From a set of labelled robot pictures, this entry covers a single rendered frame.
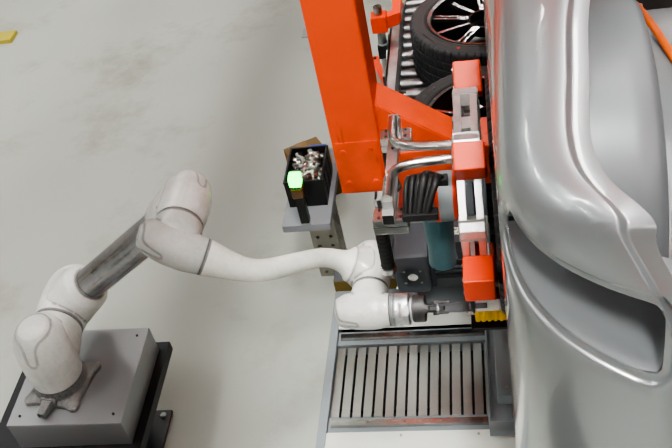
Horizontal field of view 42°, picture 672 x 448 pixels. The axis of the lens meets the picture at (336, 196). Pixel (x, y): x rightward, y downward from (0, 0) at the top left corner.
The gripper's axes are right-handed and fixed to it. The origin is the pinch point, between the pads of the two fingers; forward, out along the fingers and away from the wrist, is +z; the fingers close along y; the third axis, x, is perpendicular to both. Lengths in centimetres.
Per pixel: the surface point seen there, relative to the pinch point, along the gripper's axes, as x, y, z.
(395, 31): 119, -154, -36
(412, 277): 8, -53, -25
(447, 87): 80, -99, -12
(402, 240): 20, -53, -28
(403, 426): -39, -42, -30
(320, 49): 77, -13, -44
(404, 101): 65, -41, -23
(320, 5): 88, -3, -41
